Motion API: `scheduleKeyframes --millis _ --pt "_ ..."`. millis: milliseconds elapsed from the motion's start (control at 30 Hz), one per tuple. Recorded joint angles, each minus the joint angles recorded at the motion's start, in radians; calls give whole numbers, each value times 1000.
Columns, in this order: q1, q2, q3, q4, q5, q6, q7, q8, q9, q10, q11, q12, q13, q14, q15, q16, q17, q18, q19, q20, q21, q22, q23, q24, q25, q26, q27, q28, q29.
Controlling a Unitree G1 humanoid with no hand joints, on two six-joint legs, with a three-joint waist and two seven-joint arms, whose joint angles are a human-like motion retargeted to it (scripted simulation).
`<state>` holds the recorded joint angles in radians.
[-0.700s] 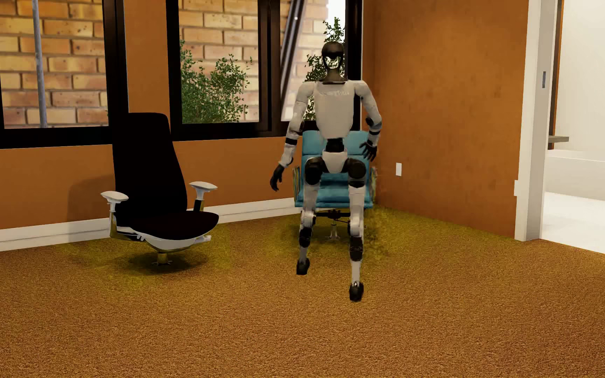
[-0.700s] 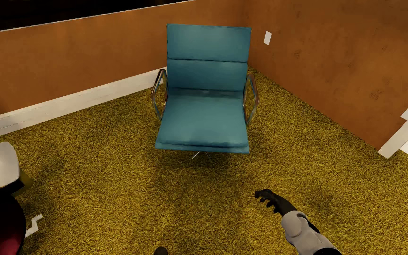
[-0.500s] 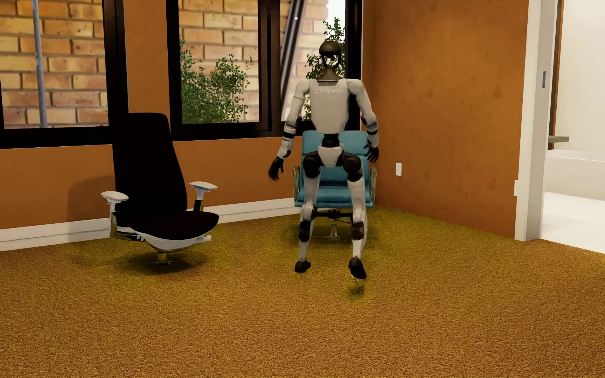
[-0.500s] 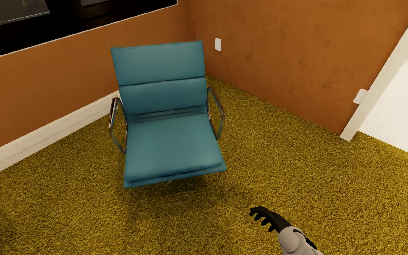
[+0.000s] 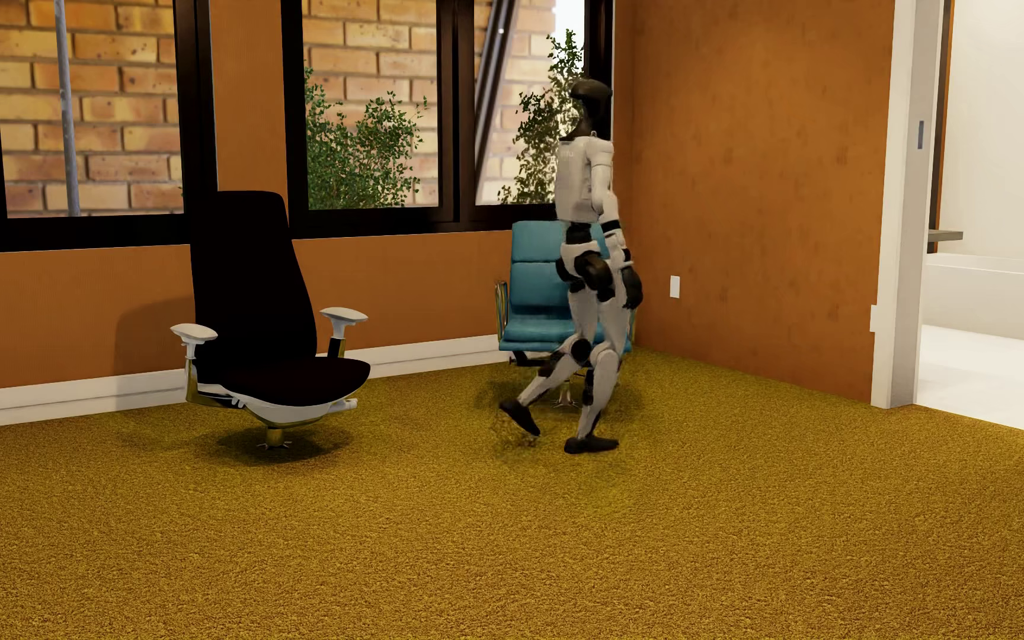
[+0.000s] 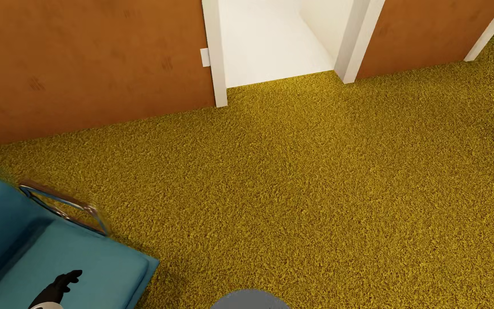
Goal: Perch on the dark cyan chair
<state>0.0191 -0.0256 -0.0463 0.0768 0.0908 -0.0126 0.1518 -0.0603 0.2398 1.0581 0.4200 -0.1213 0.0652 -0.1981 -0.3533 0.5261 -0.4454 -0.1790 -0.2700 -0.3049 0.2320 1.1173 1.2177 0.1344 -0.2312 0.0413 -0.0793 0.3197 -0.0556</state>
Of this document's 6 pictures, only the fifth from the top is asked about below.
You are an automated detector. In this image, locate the dark cyan chair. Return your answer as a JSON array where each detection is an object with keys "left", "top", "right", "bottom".
[{"left": 494, "top": 219, "right": 636, "bottom": 408}]

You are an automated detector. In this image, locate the black office chair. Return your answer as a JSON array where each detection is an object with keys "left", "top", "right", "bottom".
[{"left": 169, "top": 190, "right": 373, "bottom": 450}]

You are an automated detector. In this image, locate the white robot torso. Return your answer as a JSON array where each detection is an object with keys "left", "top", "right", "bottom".
[{"left": 553, "top": 133, "right": 615, "bottom": 225}]

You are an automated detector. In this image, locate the white right robot leg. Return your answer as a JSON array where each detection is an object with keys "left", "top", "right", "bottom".
[{"left": 562, "top": 267, "right": 631, "bottom": 455}]

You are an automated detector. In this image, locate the white robot leg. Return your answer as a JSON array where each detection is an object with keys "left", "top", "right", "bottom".
[
  {"left": 498, "top": 284, "right": 597, "bottom": 439},
  {"left": 562, "top": 267, "right": 631, "bottom": 455}
]

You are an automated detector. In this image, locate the white left robot leg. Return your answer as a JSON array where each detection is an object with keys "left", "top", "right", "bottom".
[{"left": 498, "top": 284, "right": 597, "bottom": 439}]

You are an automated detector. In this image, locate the green bush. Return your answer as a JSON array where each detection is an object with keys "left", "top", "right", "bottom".
[
  {"left": 498, "top": 28, "right": 586, "bottom": 206},
  {"left": 304, "top": 69, "right": 430, "bottom": 211}
]

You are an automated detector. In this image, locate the black robot head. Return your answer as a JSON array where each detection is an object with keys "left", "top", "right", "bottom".
[{"left": 569, "top": 78, "right": 613, "bottom": 140}]

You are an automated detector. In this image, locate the black framed window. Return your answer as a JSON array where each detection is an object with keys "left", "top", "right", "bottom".
[
  {"left": 0, "top": 0, "right": 218, "bottom": 257},
  {"left": 281, "top": 0, "right": 616, "bottom": 239}
]

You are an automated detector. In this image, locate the white baseboard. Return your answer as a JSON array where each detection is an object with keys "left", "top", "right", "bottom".
[{"left": 0, "top": 334, "right": 513, "bottom": 435}]

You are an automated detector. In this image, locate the grey metal pole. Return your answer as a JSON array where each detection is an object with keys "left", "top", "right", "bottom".
[{"left": 53, "top": 0, "right": 83, "bottom": 217}]

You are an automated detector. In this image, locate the white door frame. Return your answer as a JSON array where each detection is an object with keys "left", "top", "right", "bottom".
[{"left": 870, "top": 0, "right": 947, "bottom": 411}]

